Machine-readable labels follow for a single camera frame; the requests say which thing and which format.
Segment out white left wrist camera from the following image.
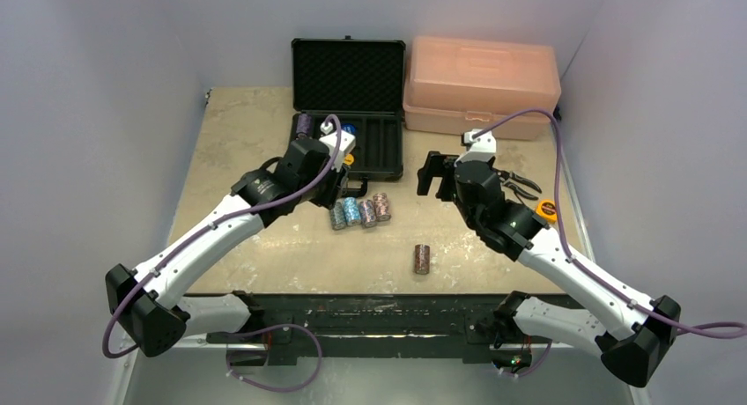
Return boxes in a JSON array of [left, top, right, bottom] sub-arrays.
[[319, 121, 356, 172]]

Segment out pink blue chip stack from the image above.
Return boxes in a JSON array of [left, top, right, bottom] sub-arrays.
[[359, 200, 378, 228]]

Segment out black handled pliers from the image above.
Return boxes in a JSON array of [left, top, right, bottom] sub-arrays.
[[496, 169, 543, 203]]

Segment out light blue chip stack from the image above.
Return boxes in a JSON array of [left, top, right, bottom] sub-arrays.
[[342, 197, 362, 226]]

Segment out black poker set case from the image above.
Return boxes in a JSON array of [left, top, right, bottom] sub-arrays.
[[289, 37, 406, 198]]

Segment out grey green chip stack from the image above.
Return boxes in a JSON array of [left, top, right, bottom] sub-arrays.
[[329, 202, 347, 231]]

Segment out translucent pink storage box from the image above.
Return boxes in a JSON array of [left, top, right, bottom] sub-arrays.
[[403, 36, 561, 141]]

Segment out pink poker chip stack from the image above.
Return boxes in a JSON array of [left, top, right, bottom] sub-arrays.
[[372, 193, 392, 222]]

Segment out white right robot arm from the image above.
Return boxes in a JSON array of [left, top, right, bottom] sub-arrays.
[[418, 151, 681, 387]]

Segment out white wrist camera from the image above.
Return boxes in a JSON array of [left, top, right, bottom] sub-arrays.
[[319, 121, 356, 172], [456, 129, 497, 163]]

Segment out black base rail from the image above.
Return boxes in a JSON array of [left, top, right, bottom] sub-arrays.
[[207, 294, 570, 367]]

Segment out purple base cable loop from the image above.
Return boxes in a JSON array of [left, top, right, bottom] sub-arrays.
[[226, 322, 324, 394]]

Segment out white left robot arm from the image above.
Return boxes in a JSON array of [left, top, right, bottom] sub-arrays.
[[102, 131, 356, 358]]

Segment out yellow tape measure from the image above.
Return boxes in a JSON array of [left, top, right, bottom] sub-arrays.
[[535, 199, 558, 225]]

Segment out brown chip stack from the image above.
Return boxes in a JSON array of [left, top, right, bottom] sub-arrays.
[[413, 244, 431, 275]]

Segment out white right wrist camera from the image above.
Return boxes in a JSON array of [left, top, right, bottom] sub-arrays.
[[456, 129, 497, 163]]

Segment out purple chip stack upper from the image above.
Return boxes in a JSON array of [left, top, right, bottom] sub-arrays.
[[295, 114, 314, 137]]

